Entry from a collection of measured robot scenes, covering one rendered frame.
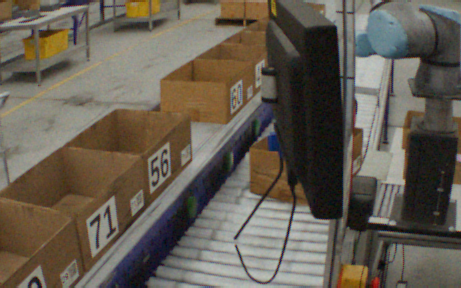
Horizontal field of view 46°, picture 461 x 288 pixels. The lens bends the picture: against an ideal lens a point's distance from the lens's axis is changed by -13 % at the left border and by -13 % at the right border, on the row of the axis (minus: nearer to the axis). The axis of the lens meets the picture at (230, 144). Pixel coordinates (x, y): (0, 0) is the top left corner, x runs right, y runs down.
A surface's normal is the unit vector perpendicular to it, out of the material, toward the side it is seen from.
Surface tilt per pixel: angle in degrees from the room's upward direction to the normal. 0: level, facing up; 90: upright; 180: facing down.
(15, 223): 89
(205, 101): 91
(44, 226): 89
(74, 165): 90
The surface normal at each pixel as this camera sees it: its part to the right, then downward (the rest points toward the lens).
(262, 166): -0.54, 0.31
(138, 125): -0.29, 0.34
